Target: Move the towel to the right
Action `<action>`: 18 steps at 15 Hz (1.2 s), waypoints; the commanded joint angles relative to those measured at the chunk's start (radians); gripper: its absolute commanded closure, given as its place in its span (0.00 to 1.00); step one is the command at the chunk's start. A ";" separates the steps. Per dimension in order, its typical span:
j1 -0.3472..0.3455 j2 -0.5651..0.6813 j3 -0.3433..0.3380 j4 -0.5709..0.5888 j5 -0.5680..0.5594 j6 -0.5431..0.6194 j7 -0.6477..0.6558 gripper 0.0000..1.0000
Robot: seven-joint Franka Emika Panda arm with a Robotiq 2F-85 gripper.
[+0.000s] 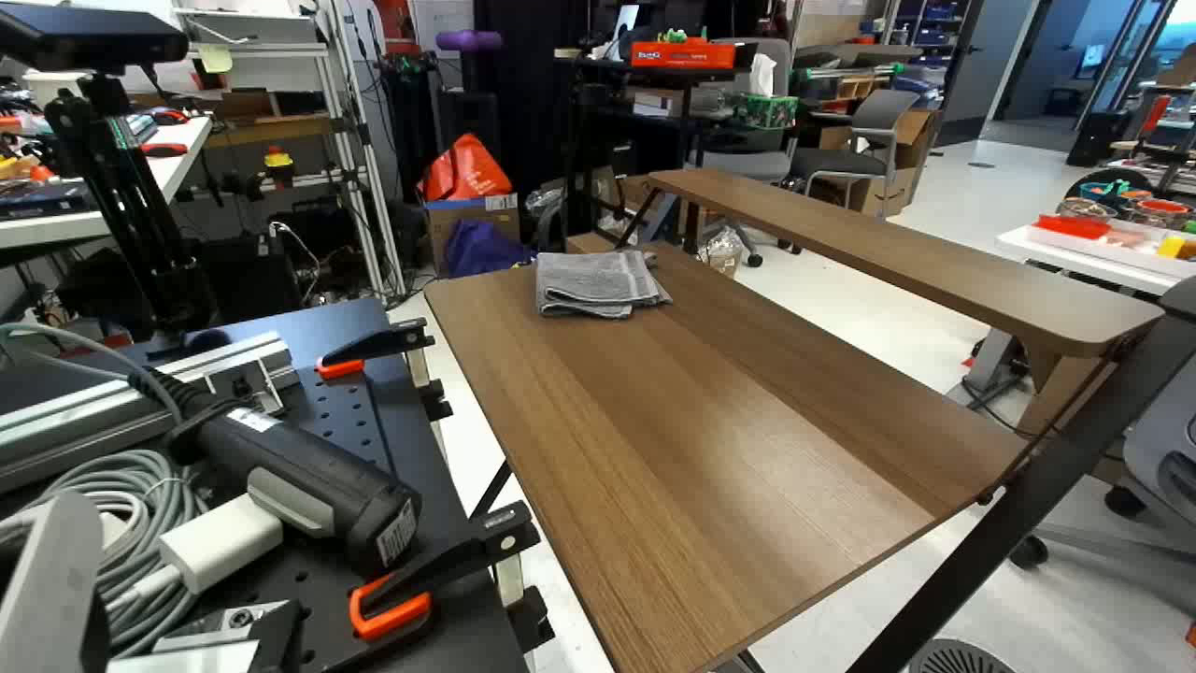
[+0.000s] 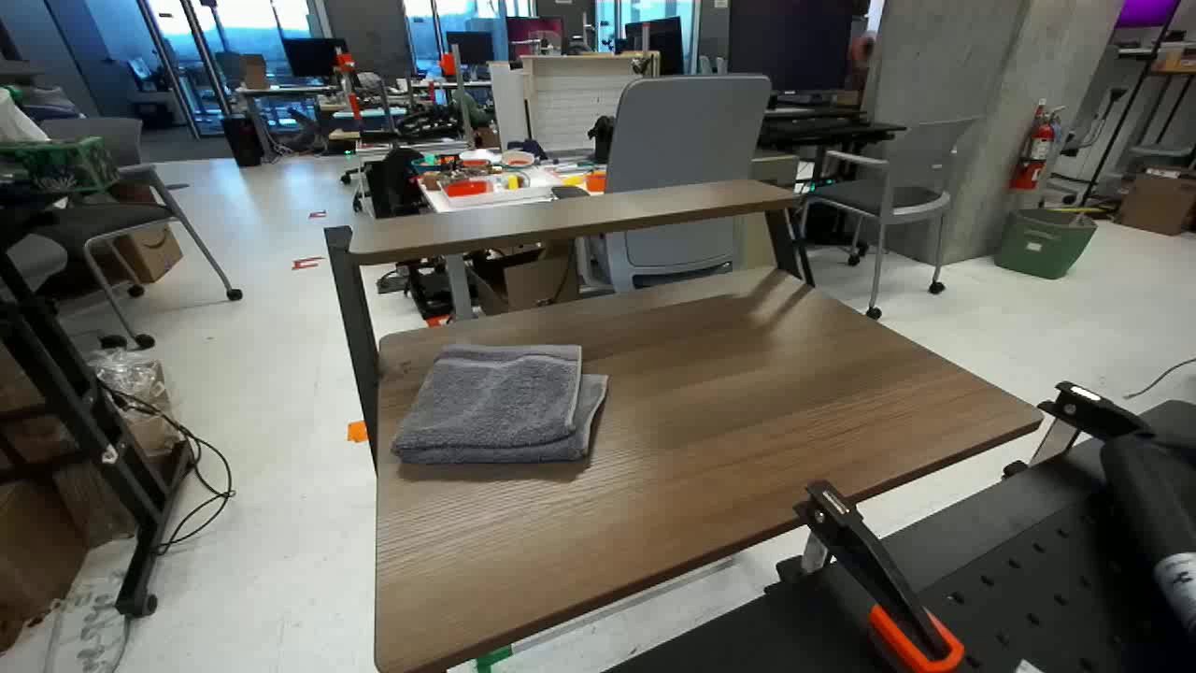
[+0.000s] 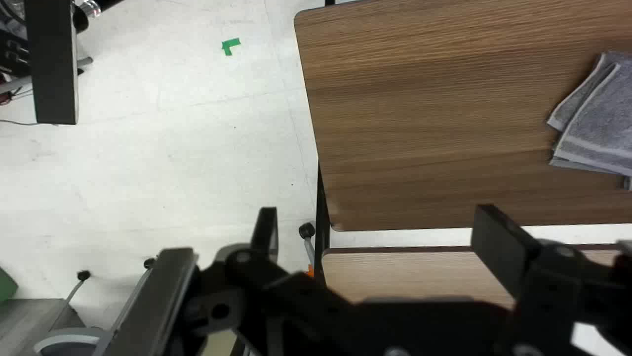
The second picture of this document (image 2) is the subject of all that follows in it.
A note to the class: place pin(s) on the small cardboard box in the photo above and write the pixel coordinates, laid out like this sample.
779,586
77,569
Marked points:
148,251

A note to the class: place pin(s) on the open cardboard box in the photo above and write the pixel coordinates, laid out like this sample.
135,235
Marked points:
530,281

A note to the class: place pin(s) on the black cylindrical labelled device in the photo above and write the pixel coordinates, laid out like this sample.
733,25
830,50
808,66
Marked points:
1144,499

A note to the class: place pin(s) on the green plastic bin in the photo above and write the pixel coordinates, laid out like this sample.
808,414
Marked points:
1045,243

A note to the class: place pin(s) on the black computer monitor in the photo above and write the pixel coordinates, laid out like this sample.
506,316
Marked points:
311,56

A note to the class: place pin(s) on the orange floor tape piece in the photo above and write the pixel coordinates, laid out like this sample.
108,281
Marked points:
357,430

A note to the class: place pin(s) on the black backpack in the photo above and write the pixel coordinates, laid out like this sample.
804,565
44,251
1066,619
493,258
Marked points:
395,186

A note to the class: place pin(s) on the grey armchair on castors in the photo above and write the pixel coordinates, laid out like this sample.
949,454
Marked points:
916,156

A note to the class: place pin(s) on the green tape piece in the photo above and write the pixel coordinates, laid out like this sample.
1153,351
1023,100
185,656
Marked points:
493,660

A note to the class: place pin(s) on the black metal shelf leg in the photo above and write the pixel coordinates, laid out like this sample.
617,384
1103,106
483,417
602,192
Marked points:
790,250
353,323

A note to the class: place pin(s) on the grey office chair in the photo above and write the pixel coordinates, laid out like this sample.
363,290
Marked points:
684,135

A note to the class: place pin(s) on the clear plastic bag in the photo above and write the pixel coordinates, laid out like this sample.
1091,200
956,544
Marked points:
130,377

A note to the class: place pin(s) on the grey towel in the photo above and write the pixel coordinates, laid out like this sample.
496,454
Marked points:
498,407

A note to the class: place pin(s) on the black metal rack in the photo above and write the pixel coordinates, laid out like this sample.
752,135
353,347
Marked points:
63,377

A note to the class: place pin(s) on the stacked cardboard boxes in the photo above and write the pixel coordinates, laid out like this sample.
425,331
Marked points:
32,556

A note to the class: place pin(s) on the red flat block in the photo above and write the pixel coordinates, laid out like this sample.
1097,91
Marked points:
470,189

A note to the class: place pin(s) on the white board panel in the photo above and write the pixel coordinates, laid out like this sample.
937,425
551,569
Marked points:
567,106

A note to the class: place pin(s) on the white table with colourful items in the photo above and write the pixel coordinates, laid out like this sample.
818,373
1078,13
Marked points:
437,195

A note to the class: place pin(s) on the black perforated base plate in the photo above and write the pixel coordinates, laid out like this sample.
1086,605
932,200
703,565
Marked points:
1032,586

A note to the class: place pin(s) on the brown cardboard box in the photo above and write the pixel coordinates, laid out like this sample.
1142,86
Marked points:
1162,202

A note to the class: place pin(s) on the red fire extinguisher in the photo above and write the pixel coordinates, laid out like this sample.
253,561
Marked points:
1032,156

